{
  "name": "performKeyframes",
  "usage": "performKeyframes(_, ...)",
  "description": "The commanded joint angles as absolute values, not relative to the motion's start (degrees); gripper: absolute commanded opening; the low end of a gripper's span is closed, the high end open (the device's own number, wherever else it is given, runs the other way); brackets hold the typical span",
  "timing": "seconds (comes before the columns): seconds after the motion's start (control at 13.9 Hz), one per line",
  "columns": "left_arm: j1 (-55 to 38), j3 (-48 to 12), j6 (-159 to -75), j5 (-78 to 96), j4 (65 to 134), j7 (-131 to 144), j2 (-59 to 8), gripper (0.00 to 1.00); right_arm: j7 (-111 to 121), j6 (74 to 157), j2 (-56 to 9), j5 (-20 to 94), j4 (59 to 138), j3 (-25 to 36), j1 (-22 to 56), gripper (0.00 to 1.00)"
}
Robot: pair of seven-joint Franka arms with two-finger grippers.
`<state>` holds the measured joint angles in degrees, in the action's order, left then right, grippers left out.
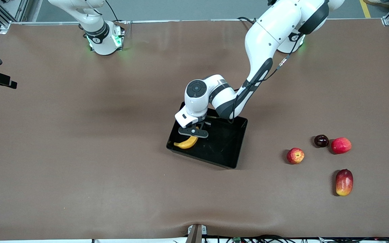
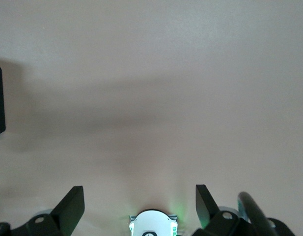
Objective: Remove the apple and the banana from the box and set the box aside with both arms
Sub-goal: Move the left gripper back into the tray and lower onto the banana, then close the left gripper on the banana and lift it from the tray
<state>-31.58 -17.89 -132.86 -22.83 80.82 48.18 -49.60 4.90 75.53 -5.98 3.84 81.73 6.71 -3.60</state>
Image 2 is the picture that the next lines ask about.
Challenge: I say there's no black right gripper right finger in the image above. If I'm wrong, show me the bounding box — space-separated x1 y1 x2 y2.
193 184 250 236

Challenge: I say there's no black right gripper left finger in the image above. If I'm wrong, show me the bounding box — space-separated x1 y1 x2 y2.
28 186 85 236

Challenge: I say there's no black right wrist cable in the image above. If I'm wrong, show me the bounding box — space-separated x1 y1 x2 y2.
237 191 275 236

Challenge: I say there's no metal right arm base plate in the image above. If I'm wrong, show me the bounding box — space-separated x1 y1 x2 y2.
128 213 178 223

